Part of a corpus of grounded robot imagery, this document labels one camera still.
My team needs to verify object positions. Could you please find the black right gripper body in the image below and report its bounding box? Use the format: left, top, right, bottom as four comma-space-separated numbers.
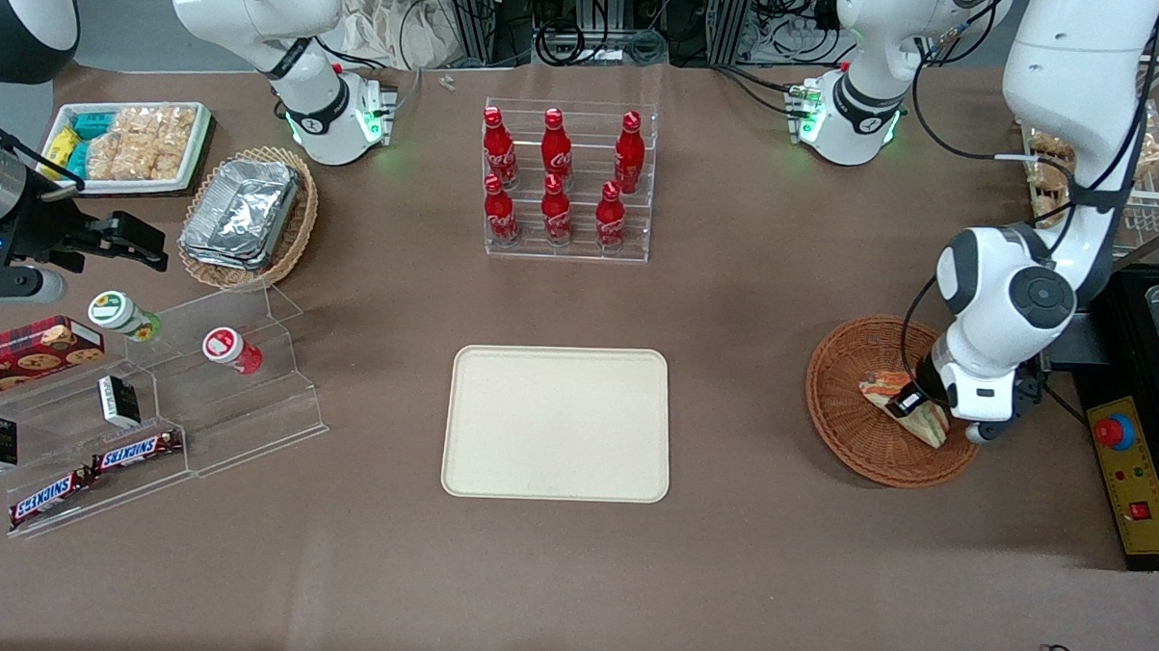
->
0, 186, 113, 273

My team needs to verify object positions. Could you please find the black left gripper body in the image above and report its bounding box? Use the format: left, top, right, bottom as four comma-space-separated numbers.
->
909, 349, 950, 408

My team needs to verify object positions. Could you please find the triangle sandwich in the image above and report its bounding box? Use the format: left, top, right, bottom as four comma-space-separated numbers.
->
857, 370, 953, 449

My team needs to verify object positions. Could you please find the round brown wicker basket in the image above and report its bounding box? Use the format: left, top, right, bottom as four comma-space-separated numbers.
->
803, 313, 986, 492

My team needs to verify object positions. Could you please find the white snack tray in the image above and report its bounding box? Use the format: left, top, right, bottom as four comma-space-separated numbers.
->
40, 96, 214, 201

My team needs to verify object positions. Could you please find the oval tan wicker basket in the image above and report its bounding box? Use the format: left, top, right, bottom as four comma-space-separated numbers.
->
176, 143, 321, 294

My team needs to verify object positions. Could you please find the beige plastic tray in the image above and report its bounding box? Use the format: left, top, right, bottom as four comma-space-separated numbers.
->
440, 343, 675, 505

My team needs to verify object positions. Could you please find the green sunflower lid cup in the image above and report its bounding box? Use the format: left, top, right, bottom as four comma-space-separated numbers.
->
88, 290, 163, 343

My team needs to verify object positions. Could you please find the bag of rice crackers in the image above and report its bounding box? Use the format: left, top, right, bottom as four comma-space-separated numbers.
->
85, 103, 198, 184

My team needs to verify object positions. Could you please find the yellow snack packet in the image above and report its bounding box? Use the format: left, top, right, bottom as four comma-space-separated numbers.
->
43, 126, 82, 170

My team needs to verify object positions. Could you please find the stack of foil trays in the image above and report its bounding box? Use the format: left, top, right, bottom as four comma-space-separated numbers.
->
178, 157, 301, 273

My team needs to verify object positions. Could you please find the red lid cup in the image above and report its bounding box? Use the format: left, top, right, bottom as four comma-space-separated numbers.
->
201, 325, 265, 377

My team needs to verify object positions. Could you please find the red tartan cookie box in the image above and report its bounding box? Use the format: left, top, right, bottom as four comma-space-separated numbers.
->
0, 314, 107, 409

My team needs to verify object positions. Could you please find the clear acrylic step shelf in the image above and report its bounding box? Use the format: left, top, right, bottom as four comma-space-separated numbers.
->
0, 272, 334, 551

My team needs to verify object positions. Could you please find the Snickers bar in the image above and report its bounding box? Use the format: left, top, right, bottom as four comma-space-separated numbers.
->
91, 428, 184, 477
8, 466, 95, 531

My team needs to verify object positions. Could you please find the snack bag in rack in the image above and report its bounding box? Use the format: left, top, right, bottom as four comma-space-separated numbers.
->
1021, 129, 1081, 230

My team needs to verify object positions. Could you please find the yellow emergency stop box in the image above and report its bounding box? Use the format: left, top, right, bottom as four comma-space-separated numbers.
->
1082, 393, 1159, 559

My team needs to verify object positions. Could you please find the beige cloth bag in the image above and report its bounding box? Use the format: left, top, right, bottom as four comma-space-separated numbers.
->
333, 0, 459, 71

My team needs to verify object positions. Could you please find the red cola bottle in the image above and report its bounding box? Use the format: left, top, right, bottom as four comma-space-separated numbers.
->
539, 174, 575, 247
593, 181, 629, 254
540, 108, 575, 188
480, 106, 522, 192
481, 173, 523, 248
612, 111, 647, 195

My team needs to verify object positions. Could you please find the clear acrylic bottle rack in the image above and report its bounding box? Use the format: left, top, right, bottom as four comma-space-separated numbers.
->
479, 96, 660, 265

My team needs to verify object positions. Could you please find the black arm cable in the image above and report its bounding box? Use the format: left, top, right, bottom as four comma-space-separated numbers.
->
897, 0, 1159, 397

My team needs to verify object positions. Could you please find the aluminium frame post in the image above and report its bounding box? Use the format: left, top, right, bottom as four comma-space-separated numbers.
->
439, 0, 536, 70

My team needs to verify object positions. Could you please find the black cable bundle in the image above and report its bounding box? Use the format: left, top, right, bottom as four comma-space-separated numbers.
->
536, 0, 671, 71

